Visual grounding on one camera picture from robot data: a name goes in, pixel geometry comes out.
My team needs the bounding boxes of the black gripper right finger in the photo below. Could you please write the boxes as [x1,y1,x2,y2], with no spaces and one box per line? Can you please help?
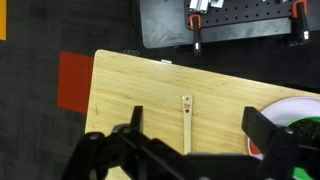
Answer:
[241,106,320,180]

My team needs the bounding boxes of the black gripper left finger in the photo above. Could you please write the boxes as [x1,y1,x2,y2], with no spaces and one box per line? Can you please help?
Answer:
[61,105,188,180]

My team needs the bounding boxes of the dark green bowl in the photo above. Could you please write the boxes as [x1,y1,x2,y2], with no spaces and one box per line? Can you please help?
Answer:
[284,116,320,180]

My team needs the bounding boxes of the beige measuring spoon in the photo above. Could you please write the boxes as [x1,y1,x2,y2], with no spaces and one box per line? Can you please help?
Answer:
[181,94,194,156]

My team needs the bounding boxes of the pale round plate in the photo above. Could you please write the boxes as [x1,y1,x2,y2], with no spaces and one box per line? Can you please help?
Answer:
[247,96,320,161]

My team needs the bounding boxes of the orange black clamp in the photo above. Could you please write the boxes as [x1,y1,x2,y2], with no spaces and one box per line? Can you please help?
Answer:
[188,13,204,56]
[288,0,313,47]

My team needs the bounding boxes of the black perforated breadboard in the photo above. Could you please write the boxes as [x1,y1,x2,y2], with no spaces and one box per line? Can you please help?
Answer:
[183,0,302,30]

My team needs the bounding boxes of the black perforated metal board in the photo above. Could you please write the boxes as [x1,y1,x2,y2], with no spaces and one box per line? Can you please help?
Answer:
[138,0,303,50]

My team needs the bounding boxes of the aluminium extrusion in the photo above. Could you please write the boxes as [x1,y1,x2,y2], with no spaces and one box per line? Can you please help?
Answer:
[188,0,210,14]

